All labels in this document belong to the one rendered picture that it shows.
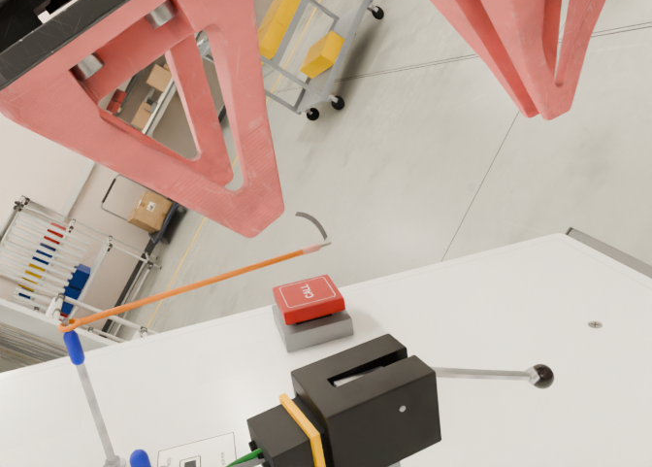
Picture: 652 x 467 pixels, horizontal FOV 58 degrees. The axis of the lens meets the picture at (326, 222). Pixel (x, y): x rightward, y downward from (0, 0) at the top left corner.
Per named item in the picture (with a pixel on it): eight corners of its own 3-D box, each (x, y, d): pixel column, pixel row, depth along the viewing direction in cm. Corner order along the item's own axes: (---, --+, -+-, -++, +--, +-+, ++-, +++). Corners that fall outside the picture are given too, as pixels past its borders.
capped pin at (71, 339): (131, 464, 37) (82, 315, 33) (110, 480, 36) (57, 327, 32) (118, 454, 38) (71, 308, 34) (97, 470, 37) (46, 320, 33)
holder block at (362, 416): (442, 441, 28) (437, 371, 27) (339, 491, 26) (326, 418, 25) (396, 395, 32) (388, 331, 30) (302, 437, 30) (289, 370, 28)
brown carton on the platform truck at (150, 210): (164, 207, 776) (139, 194, 762) (174, 201, 727) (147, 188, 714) (150, 234, 764) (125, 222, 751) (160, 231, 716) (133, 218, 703)
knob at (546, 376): (559, 389, 33) (561, 367, 33) (539, 397, 33) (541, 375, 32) (540, 377, 34) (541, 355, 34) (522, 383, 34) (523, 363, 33)
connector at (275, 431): (370, 448, 27) (365, 412, 26) (274, 497, 25) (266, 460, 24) (338, 414, 30) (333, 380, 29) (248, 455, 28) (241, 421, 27)
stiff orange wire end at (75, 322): (336, 249, 39) (335, 241, 39) (59, 338, 33) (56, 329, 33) (327, 243, 40) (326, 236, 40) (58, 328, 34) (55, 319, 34)
